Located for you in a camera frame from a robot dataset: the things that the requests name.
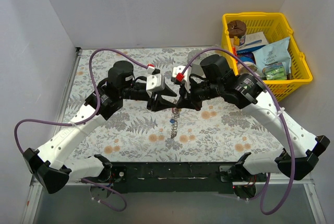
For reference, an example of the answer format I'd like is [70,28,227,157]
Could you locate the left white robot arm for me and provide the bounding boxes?
[23,61,177,194]

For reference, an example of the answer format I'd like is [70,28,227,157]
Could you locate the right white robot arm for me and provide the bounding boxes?
[171,54,330,181]

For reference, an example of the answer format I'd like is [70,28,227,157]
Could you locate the grey tape roll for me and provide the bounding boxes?
[187,50,208,64]

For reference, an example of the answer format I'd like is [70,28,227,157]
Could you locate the floral table mat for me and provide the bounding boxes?
[64,48,281,162]

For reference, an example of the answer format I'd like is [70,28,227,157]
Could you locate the white box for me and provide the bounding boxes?
[244,31,269,49]

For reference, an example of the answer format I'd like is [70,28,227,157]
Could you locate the green packet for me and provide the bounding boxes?
[263,63,287,80]

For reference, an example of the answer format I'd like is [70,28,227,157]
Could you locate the light blue snack bag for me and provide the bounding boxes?
[253,37,291,74]

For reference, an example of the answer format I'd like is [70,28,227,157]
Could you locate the yellow plastic basket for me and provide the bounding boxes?
[221,12,313,101]

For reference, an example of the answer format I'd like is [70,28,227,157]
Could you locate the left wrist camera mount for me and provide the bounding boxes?
[146,64,165,98]

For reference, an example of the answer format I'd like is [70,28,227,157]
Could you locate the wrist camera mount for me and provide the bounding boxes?
[171,66,191,93]
[146,64,165,98]

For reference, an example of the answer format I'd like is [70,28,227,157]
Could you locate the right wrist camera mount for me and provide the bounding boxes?
[171,66,191,93]

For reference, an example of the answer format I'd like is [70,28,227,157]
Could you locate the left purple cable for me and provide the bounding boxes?
[14,48,149,212]

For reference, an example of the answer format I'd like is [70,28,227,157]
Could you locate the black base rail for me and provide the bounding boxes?
[80,161,259,195]

